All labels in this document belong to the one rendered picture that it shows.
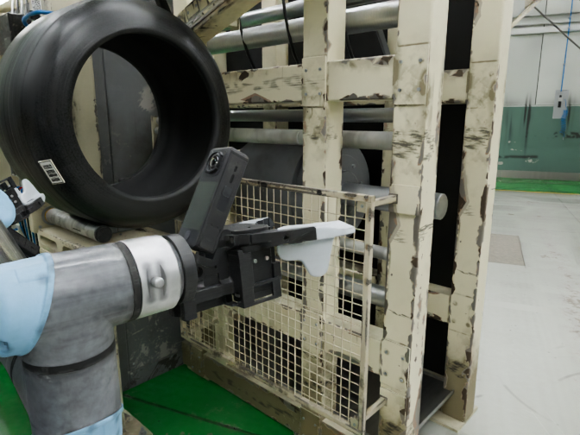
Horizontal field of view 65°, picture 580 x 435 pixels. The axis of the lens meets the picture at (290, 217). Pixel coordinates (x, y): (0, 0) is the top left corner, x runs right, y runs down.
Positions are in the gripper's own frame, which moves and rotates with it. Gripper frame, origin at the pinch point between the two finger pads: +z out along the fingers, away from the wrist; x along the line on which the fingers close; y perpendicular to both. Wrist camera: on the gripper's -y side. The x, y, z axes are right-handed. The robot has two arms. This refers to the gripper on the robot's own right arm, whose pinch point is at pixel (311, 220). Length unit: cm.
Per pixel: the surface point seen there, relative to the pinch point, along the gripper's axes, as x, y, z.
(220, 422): -111, 92, 45
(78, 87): -109, -37, 8
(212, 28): -90, -54, 47
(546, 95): -300, -97, 926
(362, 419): -40, 65, 50
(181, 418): -123, 90, 34
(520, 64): -338, -162, 903
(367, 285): -34, 26, 50
